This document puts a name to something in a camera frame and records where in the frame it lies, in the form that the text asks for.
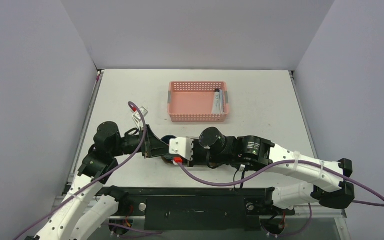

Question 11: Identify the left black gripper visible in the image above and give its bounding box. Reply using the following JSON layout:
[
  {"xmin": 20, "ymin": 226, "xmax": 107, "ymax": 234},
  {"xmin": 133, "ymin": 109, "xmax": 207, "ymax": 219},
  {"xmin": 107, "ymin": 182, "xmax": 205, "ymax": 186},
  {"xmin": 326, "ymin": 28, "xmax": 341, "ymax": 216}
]
[{"xmin": 111, "ymin": 124, "xmax": 172, "ymax": 158}]

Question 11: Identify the dark cap toothpaste tube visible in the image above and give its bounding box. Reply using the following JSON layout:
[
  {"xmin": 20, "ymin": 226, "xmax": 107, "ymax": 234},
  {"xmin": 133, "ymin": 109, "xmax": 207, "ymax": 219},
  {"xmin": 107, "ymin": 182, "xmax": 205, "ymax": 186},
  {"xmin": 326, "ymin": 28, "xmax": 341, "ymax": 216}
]
[{"xmin": 211, "ymin": 89, "xmax": 222, "ymax": 115}]

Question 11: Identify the pink perforated plastic basket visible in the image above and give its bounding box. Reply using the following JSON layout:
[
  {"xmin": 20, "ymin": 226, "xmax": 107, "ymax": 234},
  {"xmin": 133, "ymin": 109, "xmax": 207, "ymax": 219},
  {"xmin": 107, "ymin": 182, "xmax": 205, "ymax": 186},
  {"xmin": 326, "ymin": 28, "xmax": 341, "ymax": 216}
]
[{"xmin": 167, "ymin": 81, "xmax": 229, "ymax": 123}]

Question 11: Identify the dark blue mug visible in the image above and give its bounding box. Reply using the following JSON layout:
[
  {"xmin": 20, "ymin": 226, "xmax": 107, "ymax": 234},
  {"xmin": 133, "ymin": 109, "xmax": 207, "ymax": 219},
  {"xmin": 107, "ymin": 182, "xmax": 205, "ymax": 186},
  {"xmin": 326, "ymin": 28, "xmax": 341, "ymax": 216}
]
[{"xmin": 161, "ymin": 135, "xmax": 176, "ymax": 145}]

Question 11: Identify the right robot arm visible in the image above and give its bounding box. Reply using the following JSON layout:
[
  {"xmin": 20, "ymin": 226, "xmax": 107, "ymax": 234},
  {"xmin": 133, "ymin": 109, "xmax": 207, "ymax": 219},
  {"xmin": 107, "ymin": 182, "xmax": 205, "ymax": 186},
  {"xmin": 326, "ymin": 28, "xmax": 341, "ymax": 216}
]
[{"xmin": 184, "ymin": 127, "xmax": 355, "ymax": 214}]

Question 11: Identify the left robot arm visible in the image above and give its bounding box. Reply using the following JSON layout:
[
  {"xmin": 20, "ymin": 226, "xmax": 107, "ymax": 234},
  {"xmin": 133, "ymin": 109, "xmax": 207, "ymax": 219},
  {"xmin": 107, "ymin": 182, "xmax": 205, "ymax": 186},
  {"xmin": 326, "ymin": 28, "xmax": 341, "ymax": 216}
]
[{"xmin": 26, "ymin": 121, "xmax": 169, "ymax": 240}]

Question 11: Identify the light blue toothbrush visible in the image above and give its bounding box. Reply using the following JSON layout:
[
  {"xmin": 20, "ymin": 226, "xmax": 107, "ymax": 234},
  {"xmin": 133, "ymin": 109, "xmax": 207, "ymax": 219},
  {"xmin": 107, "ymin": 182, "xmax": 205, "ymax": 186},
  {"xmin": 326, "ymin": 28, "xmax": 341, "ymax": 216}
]
[{"xmin": 219, "ymin": 89, "xmax": 224, "ymax": 114}]

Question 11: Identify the grey tape strip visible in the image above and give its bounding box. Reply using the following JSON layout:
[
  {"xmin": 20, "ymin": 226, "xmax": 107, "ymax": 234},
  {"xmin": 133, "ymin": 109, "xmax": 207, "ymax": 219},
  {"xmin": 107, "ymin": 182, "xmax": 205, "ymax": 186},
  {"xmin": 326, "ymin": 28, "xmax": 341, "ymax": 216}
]
[{"xmin": 167, "ymin": 91, "xmax": 171, "ymax": 104}]

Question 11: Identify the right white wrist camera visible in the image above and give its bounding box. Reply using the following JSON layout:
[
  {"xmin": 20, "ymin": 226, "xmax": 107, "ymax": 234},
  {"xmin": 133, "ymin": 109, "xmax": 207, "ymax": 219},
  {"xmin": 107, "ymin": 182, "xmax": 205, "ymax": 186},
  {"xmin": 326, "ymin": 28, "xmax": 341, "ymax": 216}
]
[{"xmin": 168, "ymin": 137, "xmax": 193, "ymax": 166}]

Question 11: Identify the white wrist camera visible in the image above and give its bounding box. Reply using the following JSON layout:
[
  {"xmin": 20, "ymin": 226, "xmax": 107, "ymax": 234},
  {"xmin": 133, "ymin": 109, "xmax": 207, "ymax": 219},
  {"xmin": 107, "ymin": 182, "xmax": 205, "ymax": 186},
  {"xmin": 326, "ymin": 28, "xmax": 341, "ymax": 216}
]
[
  {"xmin": 132, "ymin": 107, "xmax": 148, "ymax": 124},
  {"xmin": 168, "ymin": 137, "xmax": 193, "ymax": 166}
]

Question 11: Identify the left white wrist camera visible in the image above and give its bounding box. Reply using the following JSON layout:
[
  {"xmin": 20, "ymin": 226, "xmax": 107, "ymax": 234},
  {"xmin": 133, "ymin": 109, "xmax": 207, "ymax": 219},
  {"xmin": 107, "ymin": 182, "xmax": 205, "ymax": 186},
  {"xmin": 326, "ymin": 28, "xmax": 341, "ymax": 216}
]
[{"xmin": 132, "ymin": 107, "xmax": 148, "ymax": 124}]

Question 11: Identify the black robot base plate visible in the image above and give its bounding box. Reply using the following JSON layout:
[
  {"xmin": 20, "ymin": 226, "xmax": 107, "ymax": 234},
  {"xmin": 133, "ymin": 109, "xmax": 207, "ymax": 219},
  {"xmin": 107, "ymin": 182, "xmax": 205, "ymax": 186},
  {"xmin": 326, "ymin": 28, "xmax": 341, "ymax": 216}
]
[{"xmin": 94, "ymin": 186, "xmax": 295, "ymax": 231}]

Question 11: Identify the aluminium rail frame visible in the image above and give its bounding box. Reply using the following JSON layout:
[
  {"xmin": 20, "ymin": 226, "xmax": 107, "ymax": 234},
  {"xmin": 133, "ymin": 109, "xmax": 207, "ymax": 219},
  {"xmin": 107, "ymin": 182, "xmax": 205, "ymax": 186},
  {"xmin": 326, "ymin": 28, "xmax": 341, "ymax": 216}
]
[{"xmin": 290, "ymin": 202, "xmax": 347, "ymax": 219}]

